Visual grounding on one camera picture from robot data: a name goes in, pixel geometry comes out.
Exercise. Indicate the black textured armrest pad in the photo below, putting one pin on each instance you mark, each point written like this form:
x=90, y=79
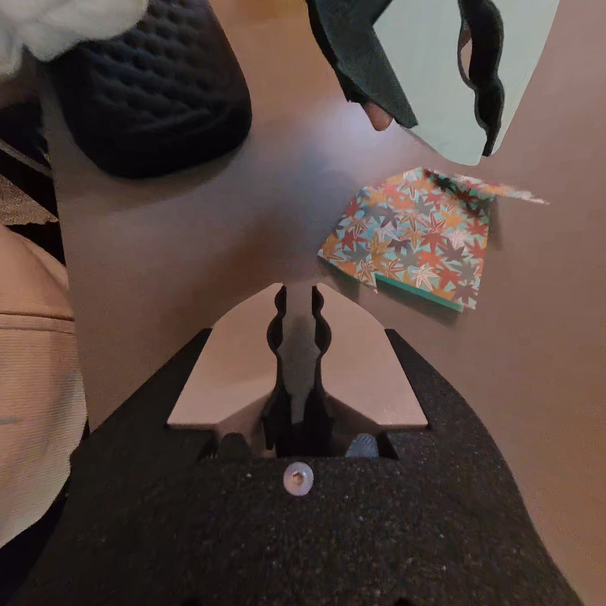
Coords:
x=151, y=85

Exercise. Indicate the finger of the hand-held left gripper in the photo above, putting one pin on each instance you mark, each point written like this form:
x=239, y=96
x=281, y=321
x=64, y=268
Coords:
x=431, y=66
x=525, y=57

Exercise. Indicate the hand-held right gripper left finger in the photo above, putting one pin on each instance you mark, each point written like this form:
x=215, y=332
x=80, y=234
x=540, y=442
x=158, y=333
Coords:
x=227, y=369

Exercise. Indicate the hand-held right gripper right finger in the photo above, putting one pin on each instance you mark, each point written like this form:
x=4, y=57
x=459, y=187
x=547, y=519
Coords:
x=374, y=369

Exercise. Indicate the maple leaf origami paper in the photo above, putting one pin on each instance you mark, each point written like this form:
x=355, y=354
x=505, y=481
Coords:
x=417, y=237

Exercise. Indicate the person's light jacket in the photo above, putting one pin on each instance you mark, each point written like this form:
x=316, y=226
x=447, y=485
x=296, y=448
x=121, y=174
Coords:
x=33, y=379

